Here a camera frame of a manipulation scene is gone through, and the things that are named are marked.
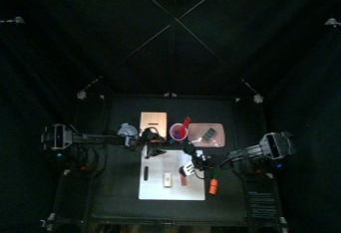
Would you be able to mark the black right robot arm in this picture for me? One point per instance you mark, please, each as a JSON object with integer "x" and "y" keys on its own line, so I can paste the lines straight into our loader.
{"x": 262, "y": 149}

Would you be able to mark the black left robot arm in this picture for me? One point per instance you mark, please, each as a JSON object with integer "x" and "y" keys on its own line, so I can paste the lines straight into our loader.
{"x": 93, "y": 138}

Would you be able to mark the red salmon slice toy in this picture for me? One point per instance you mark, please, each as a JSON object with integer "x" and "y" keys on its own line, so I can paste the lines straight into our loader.
{"x": 182, "y": 181}

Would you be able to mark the white rice block toy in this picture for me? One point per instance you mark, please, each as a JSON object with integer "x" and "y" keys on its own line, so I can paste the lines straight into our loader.
{"x": 167, "y": 180}

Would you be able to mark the red plastic cup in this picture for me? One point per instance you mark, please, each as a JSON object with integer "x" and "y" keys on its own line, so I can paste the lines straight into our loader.
{"x": 178, "y": 135}

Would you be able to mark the wooden tray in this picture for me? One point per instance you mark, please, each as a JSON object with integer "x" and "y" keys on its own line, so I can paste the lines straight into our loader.
{"x": 216, "y": 142}

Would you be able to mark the black slim utensil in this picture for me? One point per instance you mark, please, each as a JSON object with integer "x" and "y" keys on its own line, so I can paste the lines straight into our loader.
{"x": 146, "y": 173}

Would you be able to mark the orange toy piece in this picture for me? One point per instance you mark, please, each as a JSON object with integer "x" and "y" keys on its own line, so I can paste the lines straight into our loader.
{"x": 213, "y": 186}

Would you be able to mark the white cutting board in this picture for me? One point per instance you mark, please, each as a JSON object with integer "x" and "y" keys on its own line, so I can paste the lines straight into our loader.
{"x": 159, "y": 192}

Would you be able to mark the white text label sticker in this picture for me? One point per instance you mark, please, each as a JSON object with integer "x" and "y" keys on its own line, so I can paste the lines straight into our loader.
{"x": 262, "y": 203}

